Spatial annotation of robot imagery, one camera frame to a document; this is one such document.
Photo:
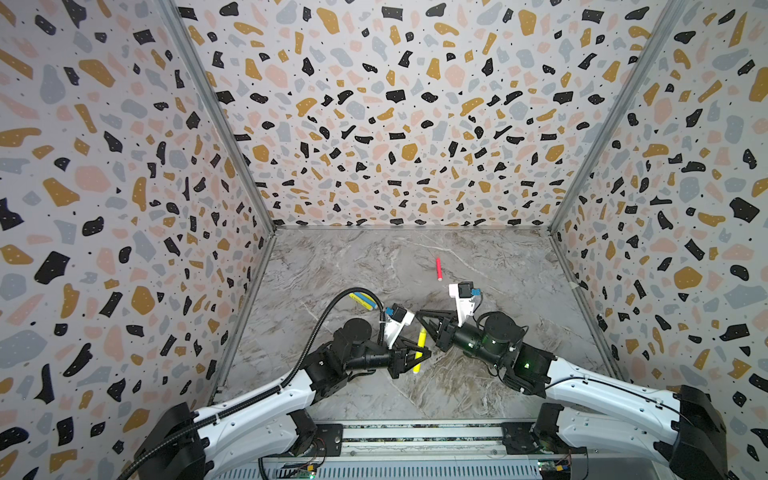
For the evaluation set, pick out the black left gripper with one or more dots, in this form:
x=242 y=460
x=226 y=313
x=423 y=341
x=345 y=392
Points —
x=396 y=358

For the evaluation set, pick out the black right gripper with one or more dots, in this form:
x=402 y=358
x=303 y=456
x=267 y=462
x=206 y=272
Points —
x=452 y=333

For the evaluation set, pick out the yellow highlighter pen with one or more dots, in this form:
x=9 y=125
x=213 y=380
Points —
x=421 y=343
x=359 y=298

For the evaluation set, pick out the pink highlighter pen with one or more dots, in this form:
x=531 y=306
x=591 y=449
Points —
x=438 y=267

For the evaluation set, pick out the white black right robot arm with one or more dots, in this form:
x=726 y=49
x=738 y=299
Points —
x=585 y=411

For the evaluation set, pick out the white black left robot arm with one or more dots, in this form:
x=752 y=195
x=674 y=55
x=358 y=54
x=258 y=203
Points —
x=271 y=420

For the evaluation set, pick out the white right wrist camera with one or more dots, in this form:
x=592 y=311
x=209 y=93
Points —
x=466 y=297

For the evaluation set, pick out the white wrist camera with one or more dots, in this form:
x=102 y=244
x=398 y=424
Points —
x=397 y=317
x=466 y=297

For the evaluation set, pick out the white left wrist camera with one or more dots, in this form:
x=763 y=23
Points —
x=397 y=317

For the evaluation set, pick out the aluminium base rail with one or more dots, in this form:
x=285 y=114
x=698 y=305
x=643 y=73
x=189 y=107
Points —
x=456 y=449

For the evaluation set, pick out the metal corner post left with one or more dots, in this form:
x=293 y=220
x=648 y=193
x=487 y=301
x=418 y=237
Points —
x=169 y=13

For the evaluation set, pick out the metal corner post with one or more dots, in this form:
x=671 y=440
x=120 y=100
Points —
x=169 y=13
x=669 y=16

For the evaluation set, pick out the metal corner post right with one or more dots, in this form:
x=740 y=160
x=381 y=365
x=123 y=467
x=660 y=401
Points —
x=669 y=16

